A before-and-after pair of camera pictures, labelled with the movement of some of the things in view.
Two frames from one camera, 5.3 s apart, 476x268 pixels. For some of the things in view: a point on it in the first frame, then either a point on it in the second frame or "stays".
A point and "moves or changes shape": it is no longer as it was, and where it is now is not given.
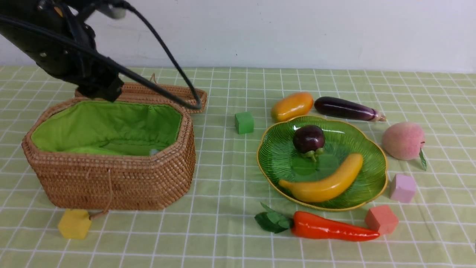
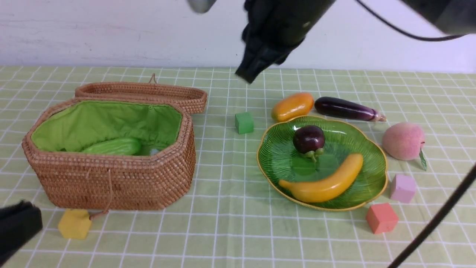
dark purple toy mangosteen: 309,139 stays
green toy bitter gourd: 92,151 moves or changes shape
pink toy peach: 405,141 stays
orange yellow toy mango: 291,105 stays
